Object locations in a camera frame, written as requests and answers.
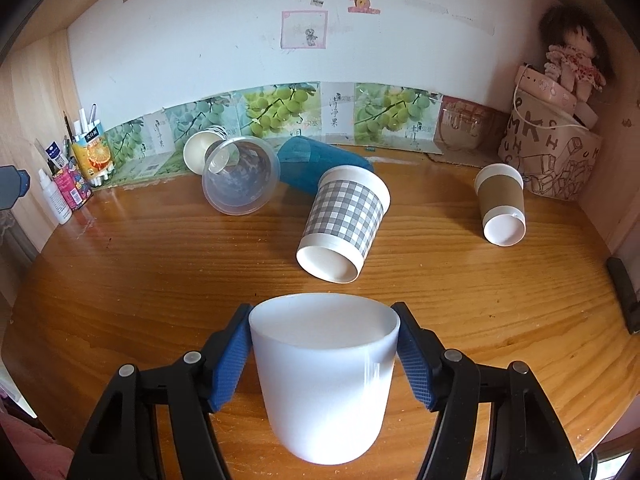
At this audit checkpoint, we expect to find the grape print cardboard panel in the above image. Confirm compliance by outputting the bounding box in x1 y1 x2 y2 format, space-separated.
102 80 443 186

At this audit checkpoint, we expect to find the rag doll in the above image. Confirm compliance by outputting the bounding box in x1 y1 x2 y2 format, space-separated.
538 6 615 106

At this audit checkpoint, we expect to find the white glue bottle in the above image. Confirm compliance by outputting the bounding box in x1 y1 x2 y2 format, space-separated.
38 170 74 226

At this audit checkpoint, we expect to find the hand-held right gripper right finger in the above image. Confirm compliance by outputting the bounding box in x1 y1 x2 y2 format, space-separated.
391 302 585 480

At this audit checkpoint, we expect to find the grey blue object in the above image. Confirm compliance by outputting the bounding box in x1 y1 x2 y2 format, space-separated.
0 165 31 210

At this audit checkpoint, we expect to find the clear plastic cup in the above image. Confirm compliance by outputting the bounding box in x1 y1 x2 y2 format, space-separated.
201 135 281 217

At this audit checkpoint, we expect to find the brown sleeved paper cup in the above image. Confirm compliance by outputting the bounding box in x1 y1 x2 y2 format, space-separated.
474 163 527 247

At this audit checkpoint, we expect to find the black flat device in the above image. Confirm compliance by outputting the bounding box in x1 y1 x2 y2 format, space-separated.
606 257 640 335

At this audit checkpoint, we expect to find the grey checkered paper cup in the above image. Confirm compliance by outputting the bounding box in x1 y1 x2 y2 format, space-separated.
295 165 391 283

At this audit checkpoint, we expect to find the pink box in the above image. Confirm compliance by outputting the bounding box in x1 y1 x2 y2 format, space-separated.
516 65 599 128

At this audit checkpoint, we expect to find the patterned round storage box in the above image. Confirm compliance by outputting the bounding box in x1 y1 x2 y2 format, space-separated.
498 84 604 202

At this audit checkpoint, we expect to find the white striped paper cup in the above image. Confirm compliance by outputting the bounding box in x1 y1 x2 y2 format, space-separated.
183 125 229 173

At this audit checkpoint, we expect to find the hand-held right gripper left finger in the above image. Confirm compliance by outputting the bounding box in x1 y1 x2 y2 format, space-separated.
66 303 253 480

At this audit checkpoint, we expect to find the blue plastic cup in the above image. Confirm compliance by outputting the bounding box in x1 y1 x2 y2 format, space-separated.
278 138 375 196

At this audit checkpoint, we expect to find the orange print pen holder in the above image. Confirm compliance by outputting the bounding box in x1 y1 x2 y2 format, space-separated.
71 105 117 189

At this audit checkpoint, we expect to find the pink print can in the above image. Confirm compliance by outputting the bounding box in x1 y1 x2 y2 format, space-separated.
54 167 94 212

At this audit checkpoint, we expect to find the clear plastic container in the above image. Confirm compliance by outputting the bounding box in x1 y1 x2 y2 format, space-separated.
433 95 501 153

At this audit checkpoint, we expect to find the pink framed wall sticker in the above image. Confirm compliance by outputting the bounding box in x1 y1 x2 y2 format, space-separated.
280 9 328 51

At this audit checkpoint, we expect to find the white plastic cup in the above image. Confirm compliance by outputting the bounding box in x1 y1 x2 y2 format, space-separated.
248 292 401 465

